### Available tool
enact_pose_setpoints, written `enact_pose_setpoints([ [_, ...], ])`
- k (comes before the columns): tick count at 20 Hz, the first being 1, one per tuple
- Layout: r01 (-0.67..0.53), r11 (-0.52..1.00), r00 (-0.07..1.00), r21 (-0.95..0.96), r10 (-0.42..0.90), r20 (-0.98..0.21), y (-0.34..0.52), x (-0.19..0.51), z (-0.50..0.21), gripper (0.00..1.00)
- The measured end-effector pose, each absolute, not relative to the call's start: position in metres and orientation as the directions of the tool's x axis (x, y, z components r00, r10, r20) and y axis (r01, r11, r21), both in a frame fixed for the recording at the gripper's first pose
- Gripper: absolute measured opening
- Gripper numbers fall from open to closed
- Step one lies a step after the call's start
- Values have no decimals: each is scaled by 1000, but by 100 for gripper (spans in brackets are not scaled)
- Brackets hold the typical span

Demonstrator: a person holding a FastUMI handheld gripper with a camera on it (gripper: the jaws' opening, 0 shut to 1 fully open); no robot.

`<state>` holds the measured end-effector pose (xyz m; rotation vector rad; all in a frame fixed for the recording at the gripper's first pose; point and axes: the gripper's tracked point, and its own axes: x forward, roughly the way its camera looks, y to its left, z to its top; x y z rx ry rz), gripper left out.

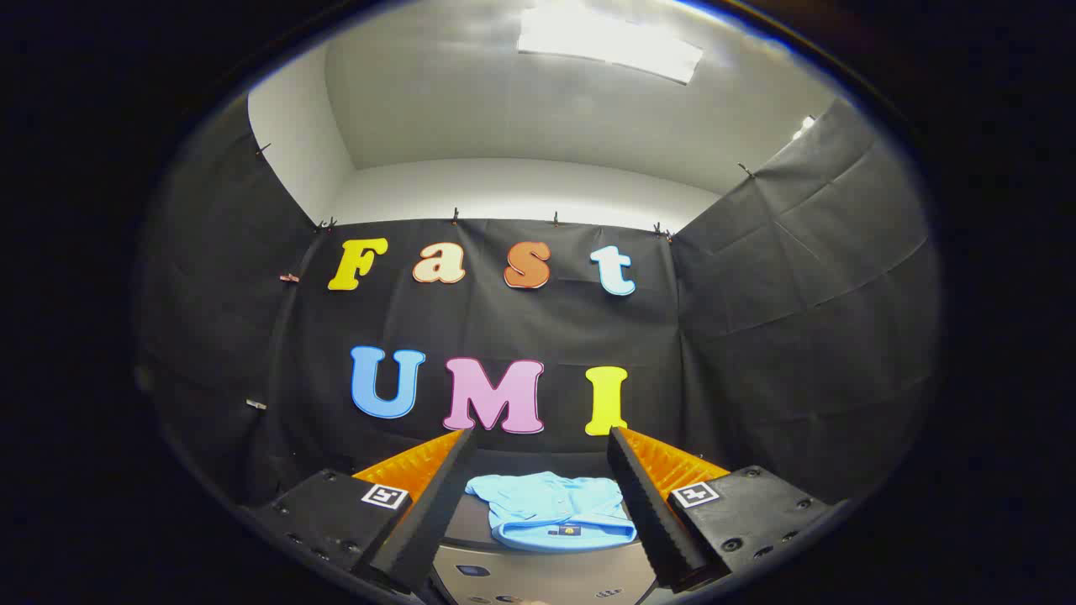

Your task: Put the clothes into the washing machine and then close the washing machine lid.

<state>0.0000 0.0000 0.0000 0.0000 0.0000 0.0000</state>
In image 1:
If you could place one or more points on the small ceiling light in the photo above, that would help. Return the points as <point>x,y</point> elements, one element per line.
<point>804,126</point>

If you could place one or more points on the black backdrop cloth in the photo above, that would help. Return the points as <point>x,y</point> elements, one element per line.
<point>756,336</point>

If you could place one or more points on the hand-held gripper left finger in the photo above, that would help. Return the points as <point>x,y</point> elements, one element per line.
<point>437,496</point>

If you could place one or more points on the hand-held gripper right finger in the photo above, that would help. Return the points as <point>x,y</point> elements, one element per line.
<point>647,496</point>

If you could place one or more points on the light blue shirt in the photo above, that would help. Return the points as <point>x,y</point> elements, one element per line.
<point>546,504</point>

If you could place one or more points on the large ceiling light panel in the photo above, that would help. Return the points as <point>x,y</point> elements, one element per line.
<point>605,38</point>

